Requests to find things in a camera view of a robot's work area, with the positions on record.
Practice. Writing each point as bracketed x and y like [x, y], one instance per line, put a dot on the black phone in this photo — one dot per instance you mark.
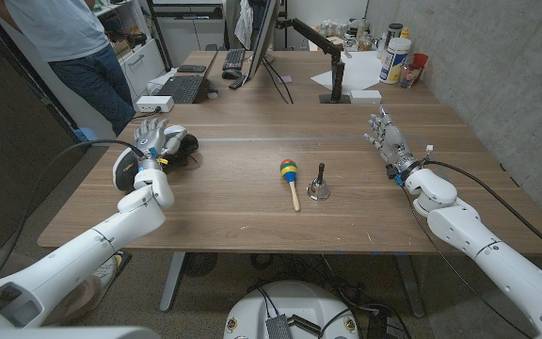
[191, 69]

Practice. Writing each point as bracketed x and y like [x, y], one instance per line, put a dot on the black computer mouse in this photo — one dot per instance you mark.
[231, 74]

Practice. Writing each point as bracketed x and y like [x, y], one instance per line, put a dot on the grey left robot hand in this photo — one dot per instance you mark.
[152, 139]

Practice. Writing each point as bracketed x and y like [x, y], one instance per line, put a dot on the dark bottle with black cap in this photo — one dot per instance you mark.
[393, 32]

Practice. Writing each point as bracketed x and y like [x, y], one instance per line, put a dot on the clear plastic cup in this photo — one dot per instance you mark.
[409, 76]

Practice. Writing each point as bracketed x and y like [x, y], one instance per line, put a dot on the grey finned module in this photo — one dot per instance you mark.
[278, 327]

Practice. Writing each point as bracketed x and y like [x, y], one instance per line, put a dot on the black round fan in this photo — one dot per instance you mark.
[199, 263]

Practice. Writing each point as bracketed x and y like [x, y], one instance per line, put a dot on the black sneaker with white sole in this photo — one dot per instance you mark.
[125, 174]

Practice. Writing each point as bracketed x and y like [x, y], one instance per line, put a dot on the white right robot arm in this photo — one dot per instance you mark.
[487, 245]

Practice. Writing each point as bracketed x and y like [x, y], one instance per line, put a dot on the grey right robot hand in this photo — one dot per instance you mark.
[393, 146]

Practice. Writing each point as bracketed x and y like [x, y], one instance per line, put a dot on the dark brown cabinet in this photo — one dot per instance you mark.
[7, 165]

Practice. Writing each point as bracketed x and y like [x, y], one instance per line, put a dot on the pink sticky note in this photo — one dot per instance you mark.
[284, 79]

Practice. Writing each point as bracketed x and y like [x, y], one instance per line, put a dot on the white paper sheet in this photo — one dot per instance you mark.
[360, 70]

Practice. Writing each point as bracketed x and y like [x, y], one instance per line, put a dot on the colourful striped wooden maraca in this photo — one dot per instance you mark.
[289, 170]

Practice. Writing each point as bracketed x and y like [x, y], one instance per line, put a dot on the grey table leg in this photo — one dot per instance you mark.
[410, 282]
[172, 282]

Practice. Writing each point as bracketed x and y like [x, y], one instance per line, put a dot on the yellow bottle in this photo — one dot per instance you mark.
[405, 33]

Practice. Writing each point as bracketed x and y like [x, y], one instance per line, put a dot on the red plastic cup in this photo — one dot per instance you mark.
[420, 60]

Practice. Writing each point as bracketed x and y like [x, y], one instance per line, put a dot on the black remote control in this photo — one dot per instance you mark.
[238, 82]

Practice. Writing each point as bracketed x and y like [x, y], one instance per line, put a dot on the black computer monitor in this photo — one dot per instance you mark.
[264, 33]

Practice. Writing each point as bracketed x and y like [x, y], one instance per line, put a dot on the white drawer cabinet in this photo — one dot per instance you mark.
[141, 66]

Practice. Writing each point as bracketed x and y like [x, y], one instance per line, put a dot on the white wipes canister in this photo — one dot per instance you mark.
[394, 60]

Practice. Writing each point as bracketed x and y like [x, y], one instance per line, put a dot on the black laptop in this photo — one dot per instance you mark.
[184, 88]

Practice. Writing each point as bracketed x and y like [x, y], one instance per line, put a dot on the white flat box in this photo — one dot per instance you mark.
[365, 96]

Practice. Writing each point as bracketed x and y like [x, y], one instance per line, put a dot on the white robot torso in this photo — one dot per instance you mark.
[294, 301]

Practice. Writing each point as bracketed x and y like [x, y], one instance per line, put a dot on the person in grey shirt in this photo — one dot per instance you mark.
[64, 28]

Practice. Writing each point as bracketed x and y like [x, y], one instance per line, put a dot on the white hanging cloth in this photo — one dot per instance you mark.
[244, 21]

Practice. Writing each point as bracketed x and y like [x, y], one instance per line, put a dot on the black keyboard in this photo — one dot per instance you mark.
[234, 59]

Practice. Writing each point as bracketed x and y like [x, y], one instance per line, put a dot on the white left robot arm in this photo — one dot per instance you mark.
[78, 254]

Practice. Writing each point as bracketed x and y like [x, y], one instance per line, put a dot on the white power box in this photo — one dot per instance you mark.
[154, 103]

